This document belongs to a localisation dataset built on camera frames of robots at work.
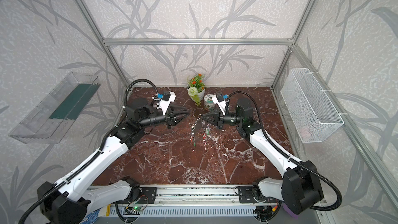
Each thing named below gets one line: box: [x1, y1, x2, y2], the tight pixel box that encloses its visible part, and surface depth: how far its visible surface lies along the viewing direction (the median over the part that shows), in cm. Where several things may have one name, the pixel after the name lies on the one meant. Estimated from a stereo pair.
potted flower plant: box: [186, 73, 206, 107], surface depth 104 cm
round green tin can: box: [203, 93, 216, 111], surface depth 105 cm
